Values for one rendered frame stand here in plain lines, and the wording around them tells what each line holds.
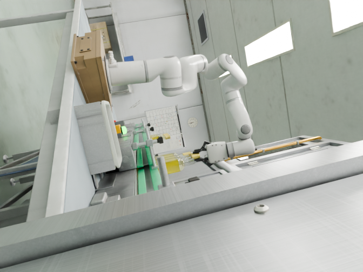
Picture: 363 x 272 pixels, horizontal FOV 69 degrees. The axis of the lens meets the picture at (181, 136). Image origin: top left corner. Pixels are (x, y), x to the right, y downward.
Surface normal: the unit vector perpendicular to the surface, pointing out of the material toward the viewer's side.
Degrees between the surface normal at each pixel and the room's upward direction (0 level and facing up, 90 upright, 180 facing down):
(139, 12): 90
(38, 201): 90
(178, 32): 90
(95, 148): 90
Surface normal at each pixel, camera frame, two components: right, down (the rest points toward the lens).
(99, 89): 0.25, 0.66
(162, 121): 0.16, 0.10
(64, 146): -0.06, -0.73
